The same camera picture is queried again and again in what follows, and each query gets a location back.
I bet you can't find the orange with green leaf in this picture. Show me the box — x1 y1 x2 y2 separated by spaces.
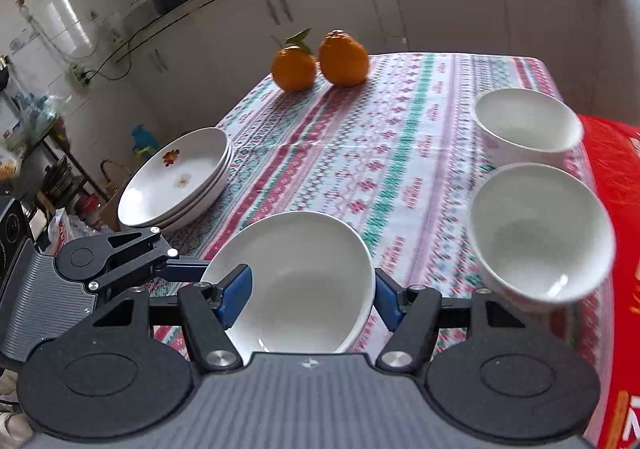
271 28 317 92

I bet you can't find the patterned tablecloth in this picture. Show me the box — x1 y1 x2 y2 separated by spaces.
168 52 558 297

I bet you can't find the wicker basket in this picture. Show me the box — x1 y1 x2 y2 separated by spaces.
100 158 132 201

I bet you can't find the floral white bowl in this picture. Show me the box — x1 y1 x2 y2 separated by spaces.
466 163 616 313
471 88 584 168

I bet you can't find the orange without leaf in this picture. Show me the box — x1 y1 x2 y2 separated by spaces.
319 30 370 87

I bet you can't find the white plate with burn spot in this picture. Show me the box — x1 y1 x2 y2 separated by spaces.
116 126 230 228

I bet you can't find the red snack package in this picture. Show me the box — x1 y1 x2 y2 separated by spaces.
580 116 639 448

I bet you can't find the blue thermos bottle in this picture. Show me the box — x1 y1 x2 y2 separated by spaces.
131 124 160 161

